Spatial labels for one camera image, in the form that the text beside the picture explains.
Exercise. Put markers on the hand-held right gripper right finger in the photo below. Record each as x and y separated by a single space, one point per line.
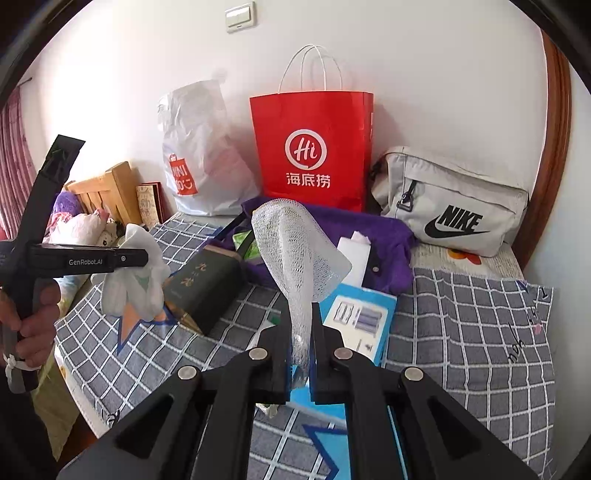
325 364

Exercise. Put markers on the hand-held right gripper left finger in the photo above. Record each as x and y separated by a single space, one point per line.
277 364

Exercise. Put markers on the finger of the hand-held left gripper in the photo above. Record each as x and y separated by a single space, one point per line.
134 258

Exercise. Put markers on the white cloth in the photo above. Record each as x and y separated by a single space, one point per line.
134 286

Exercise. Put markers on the white mesh net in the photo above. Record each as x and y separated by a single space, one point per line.
295 249

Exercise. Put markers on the person's left hand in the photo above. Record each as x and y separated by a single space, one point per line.
39 323

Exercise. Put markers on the purple plush toy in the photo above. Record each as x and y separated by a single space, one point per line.
64 205

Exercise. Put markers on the white plush toy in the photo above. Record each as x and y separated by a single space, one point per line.
83 230

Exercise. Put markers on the patterned book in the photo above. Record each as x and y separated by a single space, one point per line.
150 205

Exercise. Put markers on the light blue box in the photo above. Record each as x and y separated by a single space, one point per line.
364 323

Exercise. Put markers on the pink curtain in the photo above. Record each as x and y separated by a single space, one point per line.
14 161

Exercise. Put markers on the light wooden headboard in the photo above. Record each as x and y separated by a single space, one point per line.
108 189

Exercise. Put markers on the dark green box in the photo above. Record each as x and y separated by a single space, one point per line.
203 286

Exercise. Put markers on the white carton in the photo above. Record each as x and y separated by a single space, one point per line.
353 261

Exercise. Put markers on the green packet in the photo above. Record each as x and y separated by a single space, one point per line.
244 247

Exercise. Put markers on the white plastic shopping bag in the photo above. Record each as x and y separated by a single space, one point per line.
203 138

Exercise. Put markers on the grey checked blanket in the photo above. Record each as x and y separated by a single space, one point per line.
461 332

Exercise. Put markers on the purple cloth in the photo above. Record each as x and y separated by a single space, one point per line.
392 240

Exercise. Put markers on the olive green bed sheet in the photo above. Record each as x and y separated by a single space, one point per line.
60 406

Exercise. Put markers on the grey waist bag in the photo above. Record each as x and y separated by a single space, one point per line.
443 198

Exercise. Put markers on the red paper bag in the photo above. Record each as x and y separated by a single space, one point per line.
314 120

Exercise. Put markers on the white light switch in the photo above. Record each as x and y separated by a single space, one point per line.
240 16

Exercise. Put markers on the brown wooden frame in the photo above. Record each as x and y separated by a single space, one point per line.
551 138

